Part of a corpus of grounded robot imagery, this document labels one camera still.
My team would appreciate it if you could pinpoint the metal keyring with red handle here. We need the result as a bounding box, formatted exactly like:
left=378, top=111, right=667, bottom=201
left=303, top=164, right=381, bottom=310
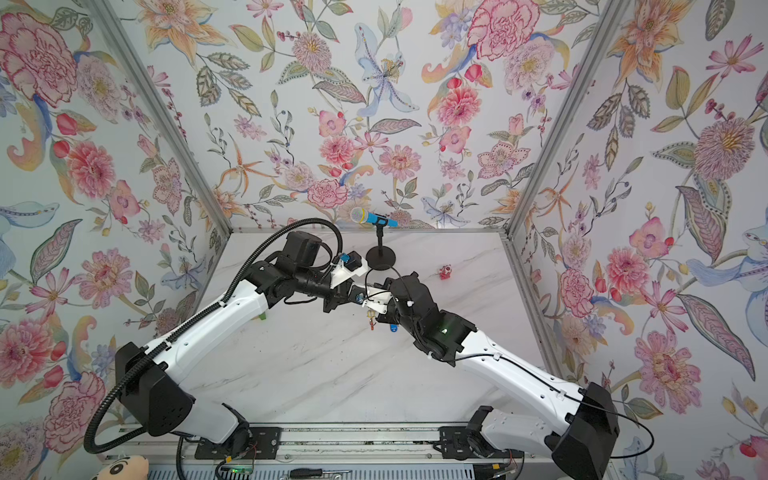
left=363, top=301, right=379, bottom=331

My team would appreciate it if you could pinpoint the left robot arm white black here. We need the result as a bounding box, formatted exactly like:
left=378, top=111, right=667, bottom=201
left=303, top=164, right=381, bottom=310
left=116, top=231, right=369, bottom=450

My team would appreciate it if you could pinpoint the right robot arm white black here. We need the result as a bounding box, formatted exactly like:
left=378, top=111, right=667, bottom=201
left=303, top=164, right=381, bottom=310
left=356, top=273, right=620, bottom=479

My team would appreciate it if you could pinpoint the black microphone stand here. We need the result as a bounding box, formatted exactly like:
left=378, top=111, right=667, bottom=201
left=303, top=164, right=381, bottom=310
left=366, top=225, right=397, bottom=271

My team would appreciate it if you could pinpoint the small red toy figure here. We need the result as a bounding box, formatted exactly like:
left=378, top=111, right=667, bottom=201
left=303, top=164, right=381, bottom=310
left=439, top=265, right=452, bottom=280

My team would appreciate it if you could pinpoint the toy microphone blue yellow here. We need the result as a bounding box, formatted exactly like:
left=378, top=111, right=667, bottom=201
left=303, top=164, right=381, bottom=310
left=350, top=207, right=399, bottom=228

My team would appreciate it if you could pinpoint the black screwdriver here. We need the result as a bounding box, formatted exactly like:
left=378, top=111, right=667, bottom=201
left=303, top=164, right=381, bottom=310
left=288, top=468, right=351, bottom=480

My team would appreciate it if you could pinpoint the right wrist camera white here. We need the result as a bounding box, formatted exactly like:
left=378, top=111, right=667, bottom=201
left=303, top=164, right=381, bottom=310
left=350, top=285, right=393, bottom=315

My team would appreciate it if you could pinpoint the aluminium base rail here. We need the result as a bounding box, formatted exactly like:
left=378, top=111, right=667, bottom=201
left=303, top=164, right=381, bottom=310
left=101, top=422, right=607, bottom=466

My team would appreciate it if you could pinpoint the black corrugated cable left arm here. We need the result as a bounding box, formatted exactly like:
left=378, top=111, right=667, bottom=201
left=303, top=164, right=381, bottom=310
left=82, top=217, right=344, bottom=455

